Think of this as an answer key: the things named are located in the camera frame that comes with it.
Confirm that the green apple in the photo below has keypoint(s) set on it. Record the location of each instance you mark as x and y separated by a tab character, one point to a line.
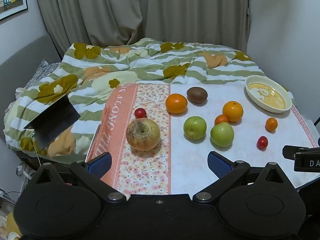
195	127
222	135

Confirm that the grey patterned sheet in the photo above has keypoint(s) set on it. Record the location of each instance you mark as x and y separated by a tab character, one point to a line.
42	68

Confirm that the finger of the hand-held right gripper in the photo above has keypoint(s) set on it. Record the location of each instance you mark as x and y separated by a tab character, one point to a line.
288	152

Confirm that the dark grey laptop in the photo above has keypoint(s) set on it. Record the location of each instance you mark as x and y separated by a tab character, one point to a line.
53	122

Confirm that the pink floral tablecloth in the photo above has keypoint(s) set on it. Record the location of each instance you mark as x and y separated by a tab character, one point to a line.
185	155

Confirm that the wrinkled yellow apple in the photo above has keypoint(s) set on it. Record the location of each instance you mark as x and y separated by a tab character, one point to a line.
143	135

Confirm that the green striped floral blanket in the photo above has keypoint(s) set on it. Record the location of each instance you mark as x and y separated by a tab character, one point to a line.
140	62

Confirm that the glass jar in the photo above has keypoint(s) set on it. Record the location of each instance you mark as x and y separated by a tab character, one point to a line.
22	171

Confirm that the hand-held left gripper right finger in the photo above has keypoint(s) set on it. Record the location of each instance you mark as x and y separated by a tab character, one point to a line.
218	164

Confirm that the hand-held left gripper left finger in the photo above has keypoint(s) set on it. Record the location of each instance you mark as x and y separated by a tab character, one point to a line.
100	164

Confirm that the large orange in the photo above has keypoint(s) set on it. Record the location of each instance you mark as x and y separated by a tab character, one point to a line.
233	111
176	103

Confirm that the beige curtain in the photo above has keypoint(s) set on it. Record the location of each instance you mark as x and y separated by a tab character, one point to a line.
150	10

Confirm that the brown kiwi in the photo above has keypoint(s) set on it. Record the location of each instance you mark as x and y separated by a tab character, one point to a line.
197	95

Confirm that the grey headboard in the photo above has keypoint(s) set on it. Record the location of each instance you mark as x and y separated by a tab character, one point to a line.
20	52

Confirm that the cream oval bowl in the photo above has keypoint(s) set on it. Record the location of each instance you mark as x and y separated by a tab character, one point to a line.
268	97

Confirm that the red cherry tomato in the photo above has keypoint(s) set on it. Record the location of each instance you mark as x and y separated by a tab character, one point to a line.
140	113
262	142

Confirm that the small mandarin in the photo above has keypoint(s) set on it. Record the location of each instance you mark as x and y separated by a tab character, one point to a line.
271	124
220	118

